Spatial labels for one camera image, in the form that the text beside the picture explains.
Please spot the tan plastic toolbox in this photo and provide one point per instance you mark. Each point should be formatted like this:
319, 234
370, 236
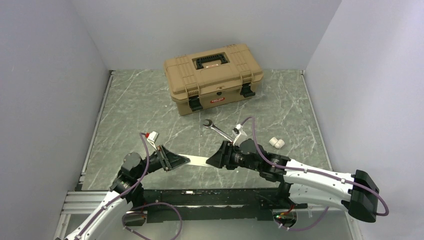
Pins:
212, 78

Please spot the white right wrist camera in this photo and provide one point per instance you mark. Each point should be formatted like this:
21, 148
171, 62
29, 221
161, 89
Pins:
240, 135

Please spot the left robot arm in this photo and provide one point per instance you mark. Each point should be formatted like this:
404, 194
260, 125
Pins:
125, 193

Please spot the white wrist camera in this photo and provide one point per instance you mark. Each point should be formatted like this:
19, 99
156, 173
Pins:
240, 135
151, 138

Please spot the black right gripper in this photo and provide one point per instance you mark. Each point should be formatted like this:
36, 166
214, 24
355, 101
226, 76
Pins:
223, 157

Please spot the white pipe elbow fitting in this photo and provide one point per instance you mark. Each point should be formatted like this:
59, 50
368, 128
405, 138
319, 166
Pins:
276, 143

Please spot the white air conditioner remote control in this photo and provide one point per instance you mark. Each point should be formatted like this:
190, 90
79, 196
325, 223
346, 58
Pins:
198, 161

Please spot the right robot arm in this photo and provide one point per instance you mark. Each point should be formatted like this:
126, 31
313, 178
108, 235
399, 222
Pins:
299, 183

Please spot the silver combination wrench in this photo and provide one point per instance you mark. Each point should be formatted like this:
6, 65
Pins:
207, 123

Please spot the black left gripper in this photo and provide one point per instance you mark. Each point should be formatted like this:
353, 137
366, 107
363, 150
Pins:
171, 160

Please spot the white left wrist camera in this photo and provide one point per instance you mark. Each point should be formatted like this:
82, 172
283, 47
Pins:
151, 138

